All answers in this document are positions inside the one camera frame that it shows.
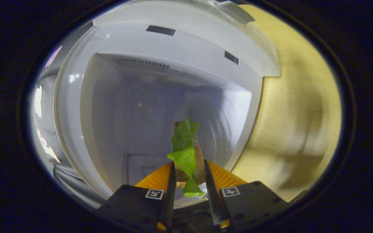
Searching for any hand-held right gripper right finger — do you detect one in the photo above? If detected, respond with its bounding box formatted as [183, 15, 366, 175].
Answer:
[203, 159, 290, 231]

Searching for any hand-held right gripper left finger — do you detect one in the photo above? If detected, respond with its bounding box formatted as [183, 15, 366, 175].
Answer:
[97, 161, 176, 233]

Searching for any sandwich with green lettuce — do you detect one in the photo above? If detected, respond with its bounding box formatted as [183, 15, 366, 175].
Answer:
[167, 118, 207, 198]

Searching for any white microwave oven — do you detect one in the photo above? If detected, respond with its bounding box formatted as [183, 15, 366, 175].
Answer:
[53, 0, 281, 209]

